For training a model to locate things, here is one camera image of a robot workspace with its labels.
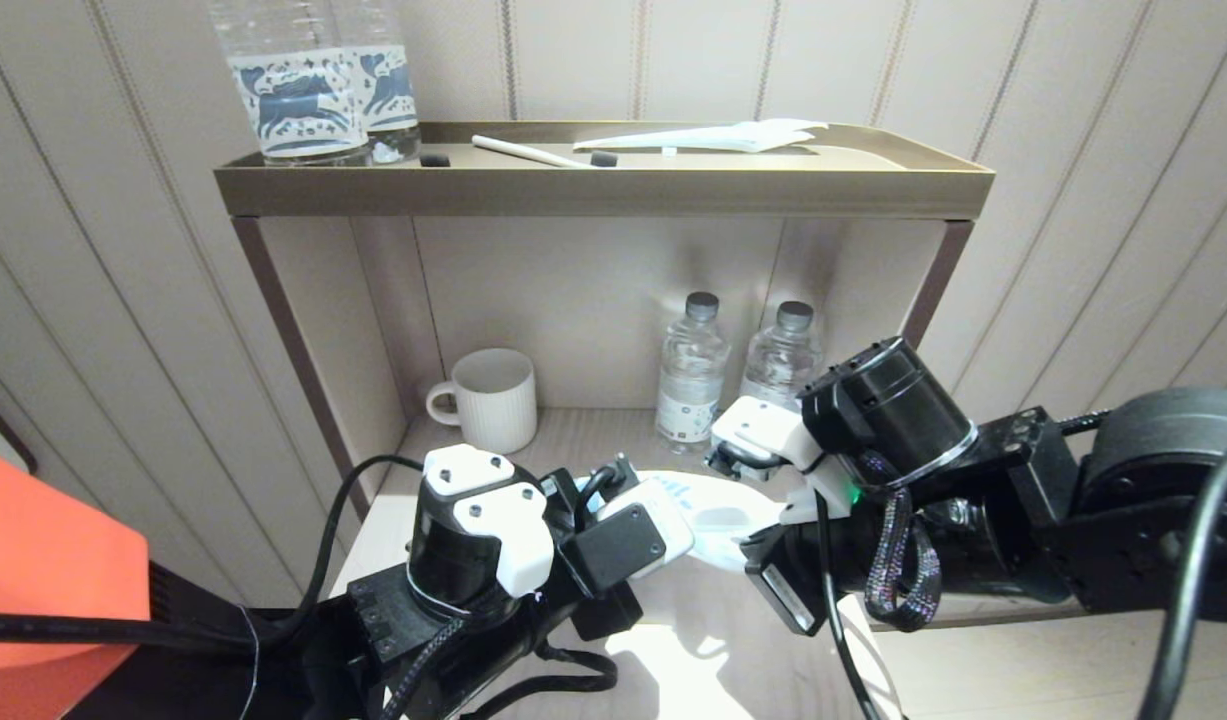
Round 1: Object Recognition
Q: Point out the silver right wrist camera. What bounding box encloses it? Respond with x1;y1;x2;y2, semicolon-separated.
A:
706;396;866;528

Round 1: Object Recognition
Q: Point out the white packet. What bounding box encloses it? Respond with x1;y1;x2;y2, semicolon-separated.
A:
571;117;830;155

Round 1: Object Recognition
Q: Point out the black left camera cable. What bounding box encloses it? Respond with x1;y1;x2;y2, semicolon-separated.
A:
572;454;641;503

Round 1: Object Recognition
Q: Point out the white stick toothbrush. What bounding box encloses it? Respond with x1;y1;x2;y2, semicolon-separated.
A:
471;135;594;169

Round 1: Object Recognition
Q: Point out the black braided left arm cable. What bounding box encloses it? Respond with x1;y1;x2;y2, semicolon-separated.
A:
381;613;466;720

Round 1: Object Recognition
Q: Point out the small clear water bottle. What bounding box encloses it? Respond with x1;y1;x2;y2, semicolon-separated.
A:
655;291;731;457
738;300;825;408

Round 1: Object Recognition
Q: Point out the black right camera cable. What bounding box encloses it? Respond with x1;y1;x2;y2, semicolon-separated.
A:
811;430;1227;720

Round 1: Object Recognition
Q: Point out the black camera cable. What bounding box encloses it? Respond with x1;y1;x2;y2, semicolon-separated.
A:
572;454;641;503
811;430;1227;720

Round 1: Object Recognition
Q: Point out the white ribbed ceramic mug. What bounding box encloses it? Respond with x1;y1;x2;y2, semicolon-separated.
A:
425;347;540;455

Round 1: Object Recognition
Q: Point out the white bag with horse print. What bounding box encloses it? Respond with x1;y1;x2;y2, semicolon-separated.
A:
631;469;791;574

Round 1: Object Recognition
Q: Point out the black braided cable loop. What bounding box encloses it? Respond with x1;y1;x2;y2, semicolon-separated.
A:
461;638;621;720

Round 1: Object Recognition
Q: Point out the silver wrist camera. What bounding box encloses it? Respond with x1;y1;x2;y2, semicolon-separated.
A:
556;477;696;603
706;396;866;528

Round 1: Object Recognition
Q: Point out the beige open shelf unit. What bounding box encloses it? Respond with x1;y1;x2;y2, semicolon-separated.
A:
213;120;996;521

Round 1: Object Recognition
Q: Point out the thin smooth black cable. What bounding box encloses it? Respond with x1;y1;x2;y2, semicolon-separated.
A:
0;454;426;653

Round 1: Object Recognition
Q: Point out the silvery braided right arm cable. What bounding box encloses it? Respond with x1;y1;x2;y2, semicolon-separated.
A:
861;453;946;635

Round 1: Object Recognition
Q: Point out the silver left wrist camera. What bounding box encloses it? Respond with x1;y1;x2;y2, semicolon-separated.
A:
556;477;696;603

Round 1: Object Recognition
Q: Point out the large blue-label water bottle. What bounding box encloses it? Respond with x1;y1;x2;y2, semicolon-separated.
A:
333;0;422;165
208;0;371;167

